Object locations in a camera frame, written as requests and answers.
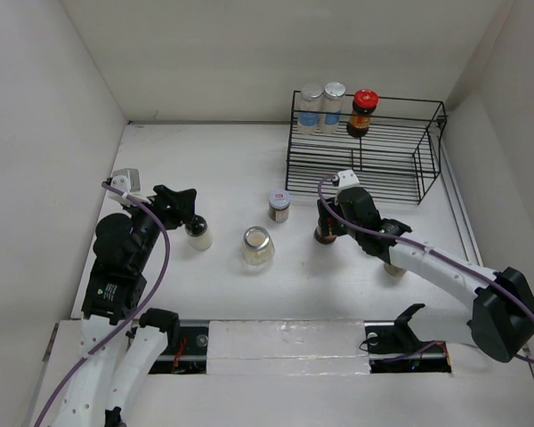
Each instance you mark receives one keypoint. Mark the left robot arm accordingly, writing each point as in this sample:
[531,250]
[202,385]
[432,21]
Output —
[121,336]

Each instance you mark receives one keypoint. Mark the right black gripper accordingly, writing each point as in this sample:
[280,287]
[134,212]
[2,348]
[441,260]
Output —
[323,219]

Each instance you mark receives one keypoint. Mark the black cap white bottle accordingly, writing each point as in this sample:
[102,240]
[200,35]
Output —
[200,236]

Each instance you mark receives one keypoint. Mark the silver lid spice shaker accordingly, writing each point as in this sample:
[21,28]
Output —
[309,107]

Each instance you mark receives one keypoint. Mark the black cap beige bottle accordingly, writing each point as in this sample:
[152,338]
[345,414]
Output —
[394,270]

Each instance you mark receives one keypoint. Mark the red lid sauce jar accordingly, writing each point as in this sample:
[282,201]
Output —
[324,239]
[364,104]

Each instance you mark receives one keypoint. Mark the white lid dark jar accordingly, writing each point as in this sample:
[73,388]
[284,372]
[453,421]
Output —
[279,204]

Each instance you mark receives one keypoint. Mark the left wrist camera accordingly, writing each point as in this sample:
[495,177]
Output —
[125,181]

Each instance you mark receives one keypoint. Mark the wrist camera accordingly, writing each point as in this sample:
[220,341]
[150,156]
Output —
[345,179]
[125,181]

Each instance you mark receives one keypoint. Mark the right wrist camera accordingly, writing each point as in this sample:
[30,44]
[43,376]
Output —
[345,179]

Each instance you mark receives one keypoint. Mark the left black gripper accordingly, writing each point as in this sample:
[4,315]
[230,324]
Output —
[173,205]

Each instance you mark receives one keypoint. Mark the glass jar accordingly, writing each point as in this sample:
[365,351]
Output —
[258,250]

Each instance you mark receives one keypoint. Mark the black wire rack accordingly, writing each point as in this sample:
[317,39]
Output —
[396,161]

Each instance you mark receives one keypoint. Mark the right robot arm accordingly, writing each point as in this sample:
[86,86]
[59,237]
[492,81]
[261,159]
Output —
[499,304]

